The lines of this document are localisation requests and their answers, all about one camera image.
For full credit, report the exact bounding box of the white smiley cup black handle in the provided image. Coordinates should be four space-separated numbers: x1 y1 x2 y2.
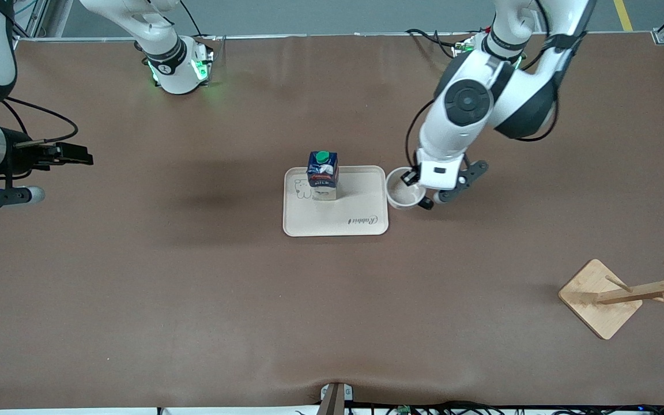
386 167 434 212

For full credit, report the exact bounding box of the brown table cover sheet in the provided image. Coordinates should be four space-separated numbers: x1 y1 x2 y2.
0 33 664 411

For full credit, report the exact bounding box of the blue milk carton green cap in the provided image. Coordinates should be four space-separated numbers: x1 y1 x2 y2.
307 150 339 201

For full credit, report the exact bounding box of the wooden cup hanging rack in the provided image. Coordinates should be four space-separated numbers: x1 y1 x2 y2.
558 258 664 341

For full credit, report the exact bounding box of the black left arm base cable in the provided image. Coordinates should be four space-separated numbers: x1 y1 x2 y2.
405 28 461 58

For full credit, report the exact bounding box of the beige rabbit print tray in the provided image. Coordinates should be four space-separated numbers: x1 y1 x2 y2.
282 166 390 237

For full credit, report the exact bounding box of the front camera mount bracket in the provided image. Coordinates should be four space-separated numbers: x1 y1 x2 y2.
319 382 354 415

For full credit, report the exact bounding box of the black right arm base cable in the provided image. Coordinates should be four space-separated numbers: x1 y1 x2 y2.
179 0 227 42

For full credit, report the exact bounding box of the black arm base cable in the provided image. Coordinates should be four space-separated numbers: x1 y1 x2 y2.
405 28 461 58
179 0 227 42

